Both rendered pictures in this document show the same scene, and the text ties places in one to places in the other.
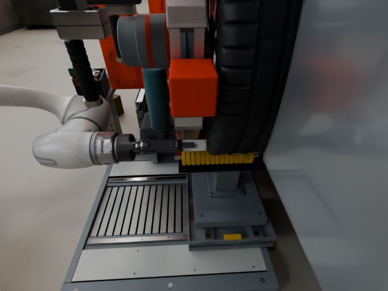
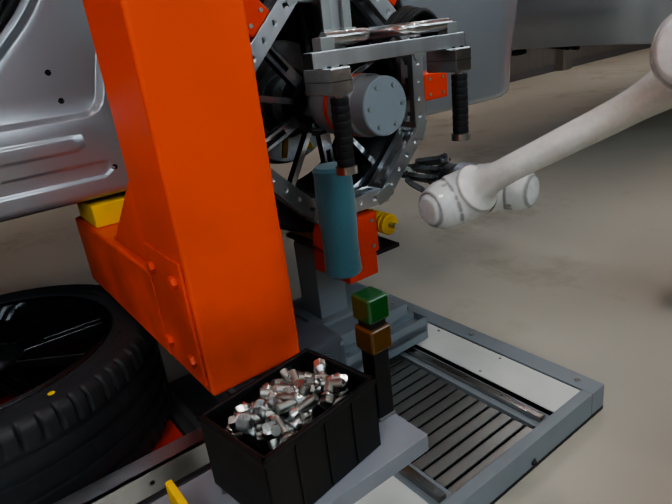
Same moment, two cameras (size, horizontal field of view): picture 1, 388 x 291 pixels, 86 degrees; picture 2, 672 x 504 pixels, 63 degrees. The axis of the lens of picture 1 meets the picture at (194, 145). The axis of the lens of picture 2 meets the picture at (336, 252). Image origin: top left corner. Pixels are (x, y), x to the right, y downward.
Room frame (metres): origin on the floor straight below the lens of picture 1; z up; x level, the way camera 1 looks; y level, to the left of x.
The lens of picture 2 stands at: (1.42, 1.15, 1.00)
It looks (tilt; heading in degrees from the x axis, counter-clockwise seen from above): 21 degrees down; 238
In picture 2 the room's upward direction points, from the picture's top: 7 degrees counter-clockwise
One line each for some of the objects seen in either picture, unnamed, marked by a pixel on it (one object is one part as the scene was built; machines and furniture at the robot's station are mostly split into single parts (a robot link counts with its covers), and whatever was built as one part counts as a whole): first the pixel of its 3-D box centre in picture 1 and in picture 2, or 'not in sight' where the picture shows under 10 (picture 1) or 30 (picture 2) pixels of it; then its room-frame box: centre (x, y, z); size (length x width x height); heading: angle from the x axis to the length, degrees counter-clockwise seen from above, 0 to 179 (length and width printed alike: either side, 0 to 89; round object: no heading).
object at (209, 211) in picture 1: (226, 168); (322, 283); (0.67, -0.14, 0.32); 0.40 x 0.30 x 0.28; 3
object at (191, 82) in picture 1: (191, 86); (426, 85); (0.34, 0.00, 0.85); 0.09 x 0.08 x 0.07; 3
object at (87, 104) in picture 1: (84, 73); (460, 105); (0.48, 0.25, 0.83); 0.04 x 0.04 x 0.16
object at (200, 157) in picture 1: (217, 156); (361, 216); (0.54, -0.08, 0.51); 0.29 x 0.06 x 0.06; 93
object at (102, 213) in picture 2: not in sight; (117, 204); (1.18, -0.14, 0.71); 0.14 x 0.14 x 0.05; 3
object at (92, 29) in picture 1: (82, 22); (448, 59); (0.48, 0.22, 0.93); 0.09 x 0.05 x 0.05; 93
